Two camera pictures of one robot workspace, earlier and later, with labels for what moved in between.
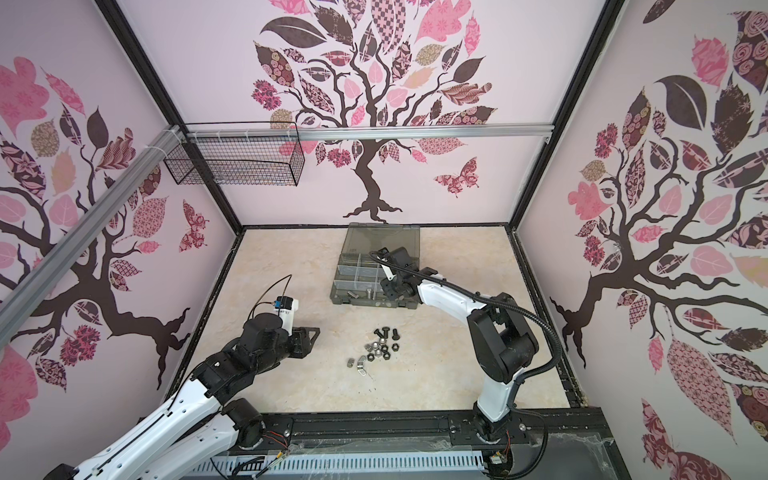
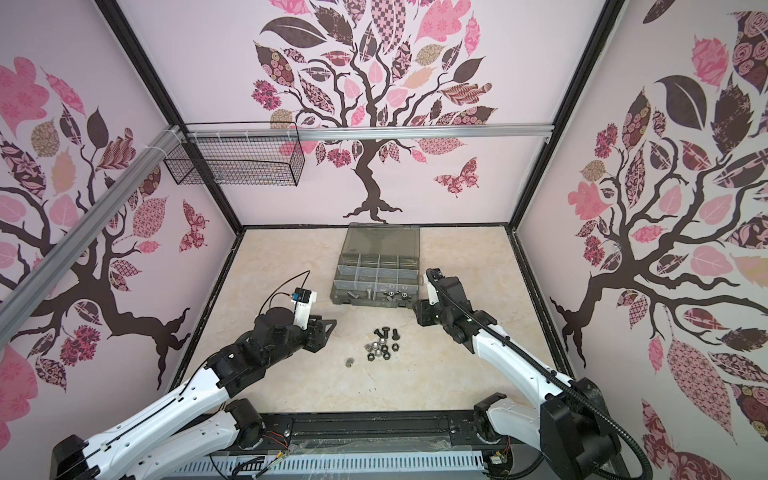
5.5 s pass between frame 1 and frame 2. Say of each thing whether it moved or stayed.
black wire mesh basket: stayed
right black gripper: moved
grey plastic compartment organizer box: stayed
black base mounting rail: stayed
